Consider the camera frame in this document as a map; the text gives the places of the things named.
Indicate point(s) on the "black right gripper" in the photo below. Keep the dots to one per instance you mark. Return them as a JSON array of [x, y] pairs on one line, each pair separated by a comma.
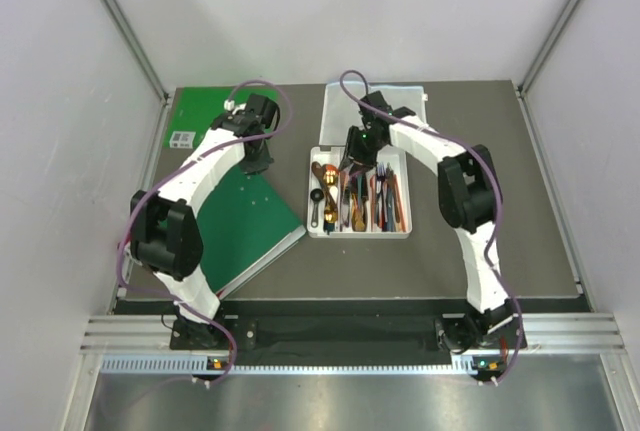
[[354, 155]]

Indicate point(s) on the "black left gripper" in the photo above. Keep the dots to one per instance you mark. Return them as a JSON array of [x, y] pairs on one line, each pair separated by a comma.
[[250, 167]]

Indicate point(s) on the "white cutlery tray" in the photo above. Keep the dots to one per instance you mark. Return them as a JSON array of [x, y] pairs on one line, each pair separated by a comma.
[[397, 162]]

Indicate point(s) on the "brown wooden spoon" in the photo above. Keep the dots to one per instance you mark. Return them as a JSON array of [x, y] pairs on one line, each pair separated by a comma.
[[330, 192]]

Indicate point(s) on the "teal handled gold spoon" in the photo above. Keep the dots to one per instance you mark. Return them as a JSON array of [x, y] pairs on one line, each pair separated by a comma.
[[330, 219]]

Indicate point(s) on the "iridescent knife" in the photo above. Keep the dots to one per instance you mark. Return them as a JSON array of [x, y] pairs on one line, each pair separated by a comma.
[[349, 196]]

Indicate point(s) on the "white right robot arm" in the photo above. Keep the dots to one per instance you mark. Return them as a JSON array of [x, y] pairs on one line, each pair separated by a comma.
[[469, 196]]

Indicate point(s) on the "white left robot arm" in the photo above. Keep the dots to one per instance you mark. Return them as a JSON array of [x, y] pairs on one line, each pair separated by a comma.
[[165, 236]]

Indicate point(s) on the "clear mesh zip pouch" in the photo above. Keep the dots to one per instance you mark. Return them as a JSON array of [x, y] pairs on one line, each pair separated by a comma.
[[340, 112]]

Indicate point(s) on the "gold spoon in tray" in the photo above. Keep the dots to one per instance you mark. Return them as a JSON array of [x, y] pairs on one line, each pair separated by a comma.
[[330, 175]]

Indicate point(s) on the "light green plastic folder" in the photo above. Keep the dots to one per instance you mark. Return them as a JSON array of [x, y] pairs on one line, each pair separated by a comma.
[[196, 108]]

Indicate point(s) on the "black measuring spoon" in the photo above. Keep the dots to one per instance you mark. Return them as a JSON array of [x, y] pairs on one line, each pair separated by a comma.
[[316, 201]]

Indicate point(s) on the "orange chopstick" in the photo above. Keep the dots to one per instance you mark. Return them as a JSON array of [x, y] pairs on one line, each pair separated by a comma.
[[397, 207]]

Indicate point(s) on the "dark green ring binder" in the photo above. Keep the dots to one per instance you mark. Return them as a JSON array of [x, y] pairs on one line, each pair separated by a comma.
[[245, 226]]

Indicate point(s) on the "aluminium frame rail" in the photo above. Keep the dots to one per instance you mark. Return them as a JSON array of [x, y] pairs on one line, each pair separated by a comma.
[[136, 49]]

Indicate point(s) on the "black mounting base plate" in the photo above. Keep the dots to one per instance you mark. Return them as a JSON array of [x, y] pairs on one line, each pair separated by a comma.
[[305, 335]]

